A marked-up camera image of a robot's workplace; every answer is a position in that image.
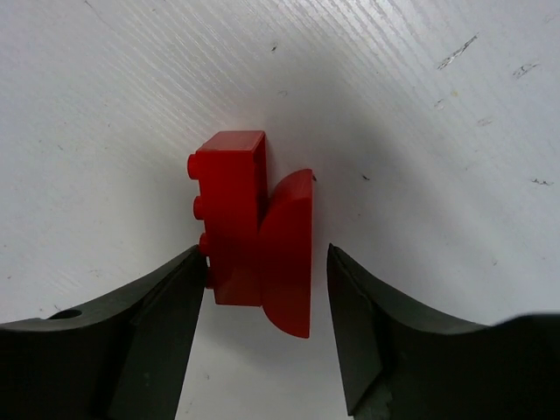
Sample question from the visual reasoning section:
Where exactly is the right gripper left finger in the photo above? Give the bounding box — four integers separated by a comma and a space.
1, 247, 207, 419

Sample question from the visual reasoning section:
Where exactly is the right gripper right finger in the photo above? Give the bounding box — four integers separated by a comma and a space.
327, 246, 559, 419

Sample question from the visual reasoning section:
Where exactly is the red large lego brick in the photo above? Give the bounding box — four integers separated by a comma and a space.
186, 130, 314, 339

